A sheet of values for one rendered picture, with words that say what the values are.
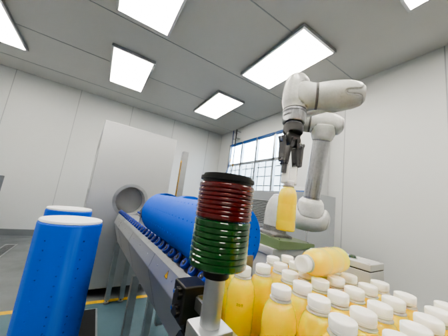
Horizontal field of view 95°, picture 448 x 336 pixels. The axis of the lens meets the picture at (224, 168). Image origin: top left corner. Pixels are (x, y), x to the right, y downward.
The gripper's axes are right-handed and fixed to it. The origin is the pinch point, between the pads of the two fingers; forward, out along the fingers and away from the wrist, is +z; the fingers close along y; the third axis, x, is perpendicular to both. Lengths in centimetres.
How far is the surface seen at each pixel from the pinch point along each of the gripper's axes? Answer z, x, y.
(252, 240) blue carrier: 26.2, -14.0, 1.8
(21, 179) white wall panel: 15, -536, 173
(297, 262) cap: 25.6, 17.1, 15.3
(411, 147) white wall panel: -92, -29, -260
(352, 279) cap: 28.6, 22.0, -1.0
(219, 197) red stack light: 15, 32, 50
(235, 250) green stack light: 20, 33, 47
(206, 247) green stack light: 20, 31, 50
